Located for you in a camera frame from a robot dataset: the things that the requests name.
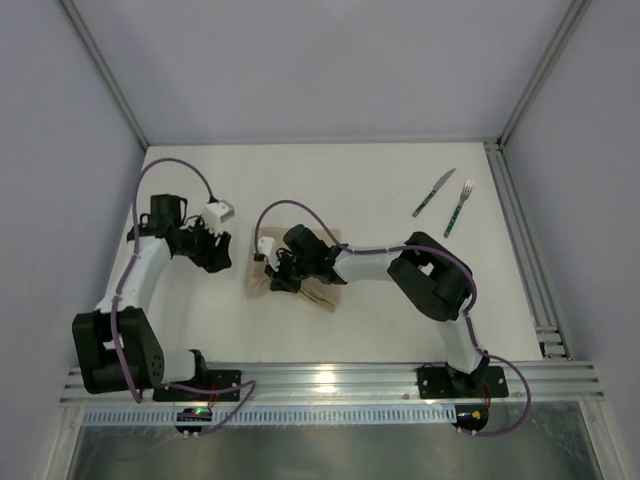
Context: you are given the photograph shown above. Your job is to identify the beige cloth napkin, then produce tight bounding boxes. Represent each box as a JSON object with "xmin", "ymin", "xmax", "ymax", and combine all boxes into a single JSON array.
[{"xmin": 245, "ymin": 227, "xmax": 341, "ymax": 313}]

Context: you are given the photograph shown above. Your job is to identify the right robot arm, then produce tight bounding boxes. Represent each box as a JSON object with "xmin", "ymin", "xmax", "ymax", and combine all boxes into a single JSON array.
[{"xmin": 254, "ymin": 224, "xmax": 489, "ymax": 397}]

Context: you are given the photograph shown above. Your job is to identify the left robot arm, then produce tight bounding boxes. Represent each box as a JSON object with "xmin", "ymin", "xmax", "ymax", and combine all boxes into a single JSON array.
[{"xmin": 72, "ymin": 194, "xmax": 234, "ymax": 394}]

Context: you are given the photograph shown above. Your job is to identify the left controller board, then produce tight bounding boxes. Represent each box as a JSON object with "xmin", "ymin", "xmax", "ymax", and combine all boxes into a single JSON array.
[{"xmin": 174, "ymin": 407, "xmax": 212, "ymax": 439}]

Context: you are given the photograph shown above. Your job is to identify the controller board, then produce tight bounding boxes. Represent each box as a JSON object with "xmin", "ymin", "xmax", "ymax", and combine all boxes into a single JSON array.
[
  {"xmin": 453, "ymin": 404, "xmax": 489, "ymax": 436},
  {"xmin": 174, "ymin": 407, "xmax": 212, "ymax": 439}
]

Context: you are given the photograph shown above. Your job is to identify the right controller board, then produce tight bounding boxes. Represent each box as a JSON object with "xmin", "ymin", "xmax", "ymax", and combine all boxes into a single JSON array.
[{"xmin": 453, "ymin": 404, "xmax": 489, "ymax": 436}]

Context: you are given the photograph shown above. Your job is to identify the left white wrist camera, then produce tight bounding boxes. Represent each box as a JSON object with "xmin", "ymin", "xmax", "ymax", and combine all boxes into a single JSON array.
[{"xmin": 201, "ymin": 200, "xmax": 235, "ymax": 235}]

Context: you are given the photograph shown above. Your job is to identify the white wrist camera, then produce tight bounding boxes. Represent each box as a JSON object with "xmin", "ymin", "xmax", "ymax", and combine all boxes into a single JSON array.
[
  {"xmin": 253, "ymin": 236, "xmax": 279, "ymax": 269},
  {"xmin": 201, "ymin": 200, "xmax": 235, "ymax": 235}
]

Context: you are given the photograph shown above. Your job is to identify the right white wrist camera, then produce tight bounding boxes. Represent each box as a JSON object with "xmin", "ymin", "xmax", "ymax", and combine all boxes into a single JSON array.
[{"xmin": 253, "ymin": 236, "xmax": 279, "ymax": 269}]

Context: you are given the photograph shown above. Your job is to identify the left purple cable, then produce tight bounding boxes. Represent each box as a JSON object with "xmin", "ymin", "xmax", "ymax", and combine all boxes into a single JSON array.
[{"xmin": 110, "ymin": 157, "xmax": 257, "ymax": 435}]

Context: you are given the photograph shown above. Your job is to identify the purple cable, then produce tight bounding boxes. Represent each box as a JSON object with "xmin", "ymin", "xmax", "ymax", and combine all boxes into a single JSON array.
[
  {"xmin": 110, "ymin": 157, "xmax": 257, "ymax": 435},
  {"xmin": 252, "ymin": 199, "xmax": 532, "ymax": 440}
]

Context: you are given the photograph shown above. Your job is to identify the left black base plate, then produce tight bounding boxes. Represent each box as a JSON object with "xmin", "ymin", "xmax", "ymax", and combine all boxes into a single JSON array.
[{"xmin": 153, "ymin": 369, "xmax": 242, "ymax": 402}]

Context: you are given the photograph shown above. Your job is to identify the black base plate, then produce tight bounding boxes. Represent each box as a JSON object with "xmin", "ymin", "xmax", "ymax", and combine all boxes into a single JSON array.
[
  {"xmin": 153, "ymin": 369, "xmax": 242, "ymax": 402},
  {"xmin": 416, "ymin": 364, "xmax": 509, "ymax": 400}
]

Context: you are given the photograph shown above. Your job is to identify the knife with green handle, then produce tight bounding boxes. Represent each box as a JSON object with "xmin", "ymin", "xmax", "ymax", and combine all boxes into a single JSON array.
[{"xmin": 412, "ymin": 167, "xmax": 457, "ymax": 218}]

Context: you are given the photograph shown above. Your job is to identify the slotted cable duct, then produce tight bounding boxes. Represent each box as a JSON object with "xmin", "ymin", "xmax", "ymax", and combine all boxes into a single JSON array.
[{"xmin": 81, "ymin": 404, "xmax": 455, "ymax": 427}]

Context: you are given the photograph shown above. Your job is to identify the fork with green handle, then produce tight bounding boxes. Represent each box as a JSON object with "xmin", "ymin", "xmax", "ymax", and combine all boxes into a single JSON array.
[{"xmin": 443, "ymin": 179, "xmax": 475, "ymax": 238}]

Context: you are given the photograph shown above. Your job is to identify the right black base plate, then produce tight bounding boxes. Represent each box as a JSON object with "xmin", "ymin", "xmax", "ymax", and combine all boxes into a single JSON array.
[{"xmin": 416, "ymin": 364, "xmax": 509, "ymax": 400}]

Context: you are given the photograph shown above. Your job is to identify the left aluminium frame post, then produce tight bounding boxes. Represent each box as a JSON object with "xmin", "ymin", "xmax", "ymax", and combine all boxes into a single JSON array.
[{"xmin": 57, "ymin": 0, "xmax": 150, "ymax": 151}]

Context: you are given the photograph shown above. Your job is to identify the aluminium frame post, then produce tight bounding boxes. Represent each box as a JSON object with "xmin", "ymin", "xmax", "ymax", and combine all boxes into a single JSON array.
[
  {"xmin": 57, "ymin": 0, "xmax": 150, "ymax": 151},
  {"xmin": 496, "ymin": 0, "xmax": 592, "ymax": 149}
]

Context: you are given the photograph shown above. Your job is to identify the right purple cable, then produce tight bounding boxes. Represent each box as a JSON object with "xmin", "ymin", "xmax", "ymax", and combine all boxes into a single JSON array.
[{"xmin": 252, "ymin": 199, "xmax": 532, "ymax": 440}]

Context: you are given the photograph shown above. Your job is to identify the right aluminium side rail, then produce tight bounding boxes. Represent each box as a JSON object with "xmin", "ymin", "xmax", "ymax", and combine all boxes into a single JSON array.
[{"xmin": 484, "ymin": 140, "xmax": 573, "ymax": 361}]

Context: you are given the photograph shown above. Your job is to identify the front aluminium rail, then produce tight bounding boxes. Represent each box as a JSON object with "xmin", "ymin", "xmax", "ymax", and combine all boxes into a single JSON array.
[{"xmin": 58, "ymin": 362, "xmax": 607, "ymax": 404}]

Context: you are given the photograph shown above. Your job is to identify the right aluminium frame post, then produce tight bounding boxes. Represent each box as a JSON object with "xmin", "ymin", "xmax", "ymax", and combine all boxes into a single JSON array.
[{"xmin": 496, "ymin": 0, "xmax": 592, "ymax": 149}]

